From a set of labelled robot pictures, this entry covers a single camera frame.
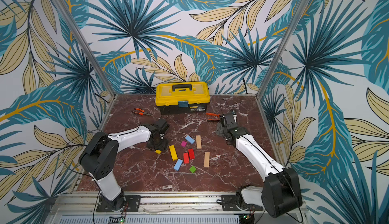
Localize red block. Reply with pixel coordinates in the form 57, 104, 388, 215
188, 149, 195, 160
183, 153, 189, 164

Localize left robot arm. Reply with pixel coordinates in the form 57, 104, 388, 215
79, 118, 170, 202

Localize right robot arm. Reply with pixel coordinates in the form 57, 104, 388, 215
216, 111, 303, 218

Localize natural wood block upper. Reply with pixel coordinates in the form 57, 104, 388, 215
196, 135, 202, 149

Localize natural wood block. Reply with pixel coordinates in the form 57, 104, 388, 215
196, 135, 202, 149
204, 152, 210, 168

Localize light blue block lower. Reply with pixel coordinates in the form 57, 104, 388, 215
174, 159, 183, 171

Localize light blue block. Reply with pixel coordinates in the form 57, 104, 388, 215
174, 159, 183, 171
185, 136, 195, 144

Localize light blue block upper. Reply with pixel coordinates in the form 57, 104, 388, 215
185, 136, 195, 144

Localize natural wood block lower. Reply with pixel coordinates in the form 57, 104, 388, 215
204, 152, 210, 168

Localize green small cube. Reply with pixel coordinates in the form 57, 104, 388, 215
189, 166, 197, 173

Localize yellow black toolbox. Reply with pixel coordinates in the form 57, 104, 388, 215
155, 81, 210, 115

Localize large orange-handled pliers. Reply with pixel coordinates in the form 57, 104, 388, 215
206, 112, 220, 122

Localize small orange-handled pliers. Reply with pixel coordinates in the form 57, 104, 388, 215
132, 108, 152, 116

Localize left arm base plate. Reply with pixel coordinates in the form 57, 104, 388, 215
96, 195, 141, 213

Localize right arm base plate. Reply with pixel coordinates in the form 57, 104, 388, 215
216, 194, 264, 211

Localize aluminium front rail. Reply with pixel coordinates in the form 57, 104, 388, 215
45, 192, 312, 224

